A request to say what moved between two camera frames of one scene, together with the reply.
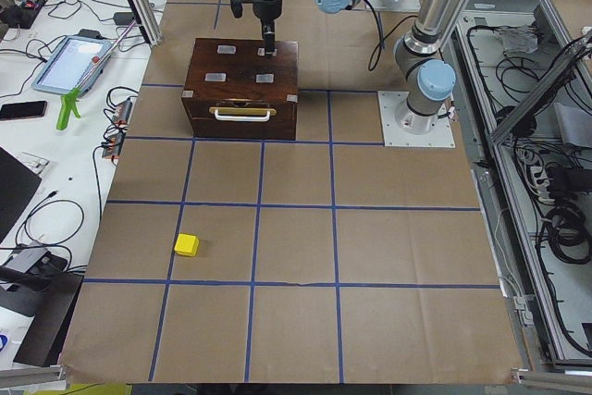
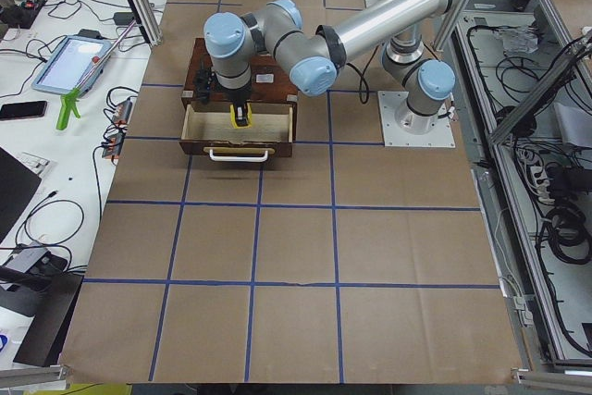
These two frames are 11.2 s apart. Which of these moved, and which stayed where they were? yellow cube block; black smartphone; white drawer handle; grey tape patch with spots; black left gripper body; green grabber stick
Moved: black left gripper body; white drawer handle; yellow cube block
Stayed: green grabber stick; black smartphone; grey tape patch with spots
